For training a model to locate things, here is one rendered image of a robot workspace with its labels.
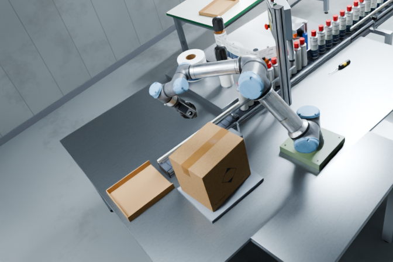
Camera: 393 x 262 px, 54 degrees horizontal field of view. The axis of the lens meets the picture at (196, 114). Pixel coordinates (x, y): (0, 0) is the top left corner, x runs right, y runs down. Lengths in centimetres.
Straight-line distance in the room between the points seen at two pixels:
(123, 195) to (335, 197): 113
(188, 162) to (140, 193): 46
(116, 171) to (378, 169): 145
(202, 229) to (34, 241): 189
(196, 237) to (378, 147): 106
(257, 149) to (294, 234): 57
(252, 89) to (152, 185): 85
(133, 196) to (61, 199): 155
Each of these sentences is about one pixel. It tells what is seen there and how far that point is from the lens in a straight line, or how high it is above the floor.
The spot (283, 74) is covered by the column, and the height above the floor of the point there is 108.
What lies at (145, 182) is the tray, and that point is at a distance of 224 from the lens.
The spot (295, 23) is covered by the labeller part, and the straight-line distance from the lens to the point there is 267.
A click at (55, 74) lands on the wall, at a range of 468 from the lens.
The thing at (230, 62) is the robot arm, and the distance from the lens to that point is 188.
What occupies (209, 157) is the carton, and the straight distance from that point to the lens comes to 184.
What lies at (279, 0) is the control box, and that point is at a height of 148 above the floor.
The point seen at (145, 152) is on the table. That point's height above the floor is 83.
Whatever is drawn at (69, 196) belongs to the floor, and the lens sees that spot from 366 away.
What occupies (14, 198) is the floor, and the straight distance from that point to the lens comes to 400.
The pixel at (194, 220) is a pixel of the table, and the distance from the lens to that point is 200.
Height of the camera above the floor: 244
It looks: 39 degrees down
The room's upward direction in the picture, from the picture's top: 17 degrees counter-clockwise
